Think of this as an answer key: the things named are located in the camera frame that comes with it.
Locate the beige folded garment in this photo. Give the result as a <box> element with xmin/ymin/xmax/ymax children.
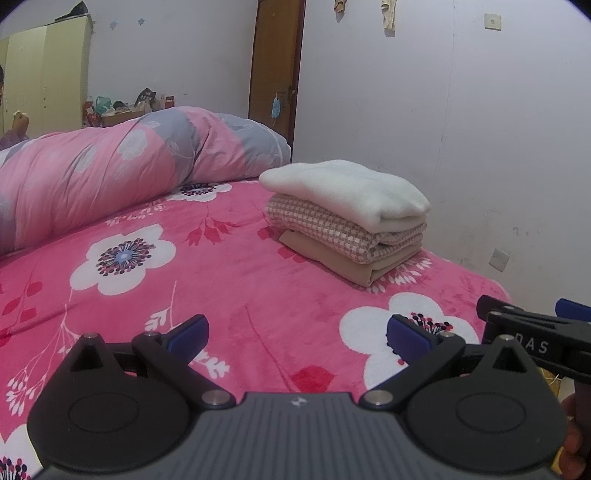
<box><xmin>278</xmin><ymin>230</ymin><xmax>423</xmax><ymax>288</ymax></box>

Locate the pale yellow wardrobe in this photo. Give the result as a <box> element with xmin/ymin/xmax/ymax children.
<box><xmin>0</xmin><ymin>16</ymin><xmax>93</xmax><ymax>139</ymax></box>

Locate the cream white sweater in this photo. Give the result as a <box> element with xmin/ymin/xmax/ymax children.
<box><xmin>259</xmin><ymin>160</ymin><xmax>432</xmax><ymax>234</ymax></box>

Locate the person's right hand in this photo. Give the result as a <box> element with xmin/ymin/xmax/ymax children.
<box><xmin>556</xmin><ymin>392</ymin><xmax>591</xmax><ymax>480</ymax></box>

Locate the dark bag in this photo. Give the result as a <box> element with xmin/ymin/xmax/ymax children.
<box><xmin>54</xmin><ymin>0</ymin><xmax>89</xmax><ymax>22</ymax></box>

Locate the cardboard box of clutter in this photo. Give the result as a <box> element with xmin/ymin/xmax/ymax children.
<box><xmin>83</xmin><ymin>88</ymin><xmax>177</xmax><ymax>128</ymax></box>

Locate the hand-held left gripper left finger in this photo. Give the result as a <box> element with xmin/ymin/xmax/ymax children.
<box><xmin>68</xmin><ymin>315</ymin><xmax>237</xmax><ymax>411</ymax></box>

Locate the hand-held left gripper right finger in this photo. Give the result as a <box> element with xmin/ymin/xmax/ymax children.
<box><xmin>360</xmin><ymin>315</ymin><xmax>532</xmax><ymax>411</ymax></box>

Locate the brown wooden door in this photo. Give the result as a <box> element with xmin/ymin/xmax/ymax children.
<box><xmin>248</xmin><ymin>0</ymin><xmax>306</xmax><ymax>149</ymax></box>

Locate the pink checkered folded sweater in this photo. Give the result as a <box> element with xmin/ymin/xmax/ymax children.
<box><xmin>265</xmin><ymin>194</ymin><xmax>428</xmax><ymax>265</ymax></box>

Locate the pink grey floral duvet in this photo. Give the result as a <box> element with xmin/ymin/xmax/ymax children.
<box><xmin>0</xmin><ymin>106</ymin><xmax>293</xmax><ymax>257</ymax></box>

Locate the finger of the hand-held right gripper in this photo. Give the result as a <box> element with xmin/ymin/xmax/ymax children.
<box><xmin>476</xmin><ymin>295</ymin><xmax>525</xmax><ymax>320</ymax></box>
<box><xmin>555</xmin><ymin>298</ymin><xmax>591</xmax><ymax>322</ymax></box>

